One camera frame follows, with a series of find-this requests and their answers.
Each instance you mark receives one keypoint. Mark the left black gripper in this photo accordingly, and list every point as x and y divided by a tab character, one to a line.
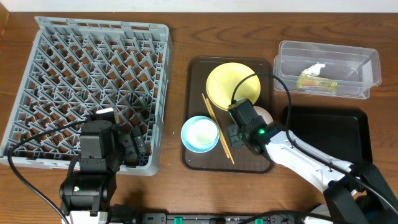
130	151

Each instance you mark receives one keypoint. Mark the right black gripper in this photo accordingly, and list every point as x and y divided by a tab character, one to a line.
232	132

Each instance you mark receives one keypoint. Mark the light blue bowl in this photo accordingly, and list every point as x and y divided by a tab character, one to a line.
201	148

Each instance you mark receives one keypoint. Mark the yellow plate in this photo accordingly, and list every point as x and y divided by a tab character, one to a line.
223	79

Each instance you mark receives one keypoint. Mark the green snack wrapper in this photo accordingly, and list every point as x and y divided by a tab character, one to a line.
311	82

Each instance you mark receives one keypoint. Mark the white tissue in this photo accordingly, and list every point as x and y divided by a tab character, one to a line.
314	70

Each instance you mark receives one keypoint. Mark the small white cup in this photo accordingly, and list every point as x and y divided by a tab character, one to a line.
203	131

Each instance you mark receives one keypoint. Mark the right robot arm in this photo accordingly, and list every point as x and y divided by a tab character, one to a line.
354	193

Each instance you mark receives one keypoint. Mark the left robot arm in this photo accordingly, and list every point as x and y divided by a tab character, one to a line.
91	179

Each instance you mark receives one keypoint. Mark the black waste tray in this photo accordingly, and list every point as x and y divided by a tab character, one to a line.
341	133

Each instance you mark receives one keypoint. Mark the wooden chopstick right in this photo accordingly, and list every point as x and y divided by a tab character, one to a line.
221	132

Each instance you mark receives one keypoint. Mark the wooden chopstick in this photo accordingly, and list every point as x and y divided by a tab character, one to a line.
217	130
221	132

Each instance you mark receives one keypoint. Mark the wooden chopstick left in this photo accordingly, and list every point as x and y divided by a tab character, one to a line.
217	130

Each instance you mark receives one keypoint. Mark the brown serving tray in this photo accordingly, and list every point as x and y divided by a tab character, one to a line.
243	161

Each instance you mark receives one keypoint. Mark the grey plastic dish rack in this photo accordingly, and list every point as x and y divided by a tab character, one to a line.
77	67

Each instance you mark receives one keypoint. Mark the clear plastic bin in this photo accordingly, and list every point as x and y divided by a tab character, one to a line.
355	69

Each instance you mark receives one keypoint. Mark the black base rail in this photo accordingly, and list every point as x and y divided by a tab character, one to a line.
162	218

